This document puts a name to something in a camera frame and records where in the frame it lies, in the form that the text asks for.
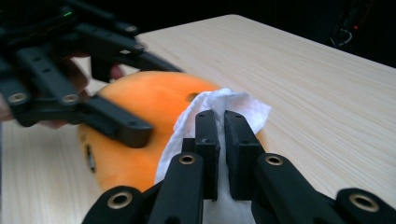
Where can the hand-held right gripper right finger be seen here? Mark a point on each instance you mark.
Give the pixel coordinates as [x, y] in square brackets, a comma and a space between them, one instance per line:
[241, 146]

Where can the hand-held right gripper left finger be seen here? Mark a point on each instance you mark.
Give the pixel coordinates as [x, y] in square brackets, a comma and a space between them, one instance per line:
[208, 149]

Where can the orange round toy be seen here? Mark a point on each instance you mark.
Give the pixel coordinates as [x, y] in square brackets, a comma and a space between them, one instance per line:
[140, 102]

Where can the white wet wipe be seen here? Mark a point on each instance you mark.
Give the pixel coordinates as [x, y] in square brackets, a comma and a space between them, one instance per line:
[236, 102]

